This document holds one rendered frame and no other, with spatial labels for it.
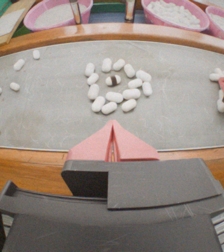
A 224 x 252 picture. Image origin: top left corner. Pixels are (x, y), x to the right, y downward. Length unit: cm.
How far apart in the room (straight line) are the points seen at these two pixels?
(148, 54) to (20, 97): 36
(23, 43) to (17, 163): 34
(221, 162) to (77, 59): 41
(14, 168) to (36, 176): 6
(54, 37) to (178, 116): 39
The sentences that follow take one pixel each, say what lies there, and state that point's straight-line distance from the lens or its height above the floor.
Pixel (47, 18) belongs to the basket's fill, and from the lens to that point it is 59.
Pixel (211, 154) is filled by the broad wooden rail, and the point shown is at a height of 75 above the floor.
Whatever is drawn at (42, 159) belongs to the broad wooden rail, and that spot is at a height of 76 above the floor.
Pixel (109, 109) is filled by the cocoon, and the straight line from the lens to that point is 23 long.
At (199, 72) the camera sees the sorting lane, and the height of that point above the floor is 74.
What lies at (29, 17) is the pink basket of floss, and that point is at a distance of 62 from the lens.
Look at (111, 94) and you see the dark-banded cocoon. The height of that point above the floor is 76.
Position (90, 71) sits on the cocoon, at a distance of 28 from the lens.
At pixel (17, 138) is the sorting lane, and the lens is 33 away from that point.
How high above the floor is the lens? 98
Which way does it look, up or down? 77 degrees down
